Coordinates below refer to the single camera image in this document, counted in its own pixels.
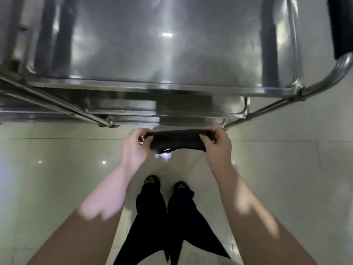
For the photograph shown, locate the person's right hand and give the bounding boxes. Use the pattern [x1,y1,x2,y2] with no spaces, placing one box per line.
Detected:
[200,126,234,174]

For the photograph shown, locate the person's left hand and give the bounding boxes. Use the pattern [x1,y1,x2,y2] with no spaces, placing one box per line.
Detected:
[120,128,154,177]

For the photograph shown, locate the black cloth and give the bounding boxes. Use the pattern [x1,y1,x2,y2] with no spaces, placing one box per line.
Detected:
[145,129,213,153]

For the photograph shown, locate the person's right forearm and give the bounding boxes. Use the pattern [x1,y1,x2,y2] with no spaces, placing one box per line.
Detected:
[211,164,318,265]

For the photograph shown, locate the person's left forearm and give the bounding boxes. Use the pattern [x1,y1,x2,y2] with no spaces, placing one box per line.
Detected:
[27,162,142,265]

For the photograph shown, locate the black sandal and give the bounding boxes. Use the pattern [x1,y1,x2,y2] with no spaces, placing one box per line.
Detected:
[174,181,194,195]
[143,175,161,191]

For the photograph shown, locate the black trousers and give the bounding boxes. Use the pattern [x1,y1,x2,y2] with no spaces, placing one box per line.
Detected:
[113,184,231,265]

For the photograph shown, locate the stainless steel cart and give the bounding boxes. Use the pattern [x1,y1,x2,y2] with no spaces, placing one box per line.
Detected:
[0,0,353,130]

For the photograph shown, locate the black foam handle grip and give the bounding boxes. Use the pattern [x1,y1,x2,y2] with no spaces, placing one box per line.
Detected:
[327,0,353,61]

